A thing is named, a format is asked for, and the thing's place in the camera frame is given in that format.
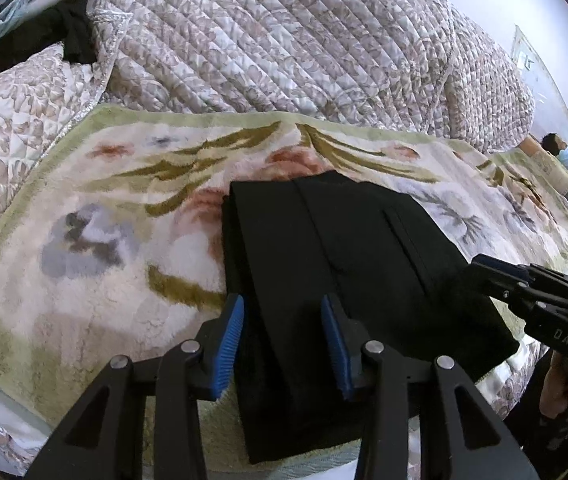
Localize pale wall poster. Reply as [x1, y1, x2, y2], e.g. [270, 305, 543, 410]
[511, 25, 538, 69]

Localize black pants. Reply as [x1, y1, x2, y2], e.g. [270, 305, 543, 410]
[221, 170, 520, 466]

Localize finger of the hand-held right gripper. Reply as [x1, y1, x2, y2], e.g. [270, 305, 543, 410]
[470, 253, 568, 307]
[500, 287, 543, 325]

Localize quilted floral comforter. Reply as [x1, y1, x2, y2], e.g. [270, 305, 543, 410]
[91, 0, 537, 155]

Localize floral fleece blanket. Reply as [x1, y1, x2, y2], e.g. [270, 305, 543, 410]
[0, 104, 568, 480]

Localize pile of dark clothes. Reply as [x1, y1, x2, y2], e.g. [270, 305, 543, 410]
[0, 0, 99, 81]

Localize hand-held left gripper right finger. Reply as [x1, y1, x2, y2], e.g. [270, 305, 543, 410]
[320, 293, 539, 480]

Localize light blue garment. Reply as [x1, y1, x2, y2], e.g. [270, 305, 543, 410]
[0, 0, 65, 80]

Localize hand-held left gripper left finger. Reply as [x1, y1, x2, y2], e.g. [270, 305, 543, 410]
[24, 293, 246, 480]

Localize quilted floral bedsheet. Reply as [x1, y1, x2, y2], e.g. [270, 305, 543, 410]
[0, 42, 120, 478]

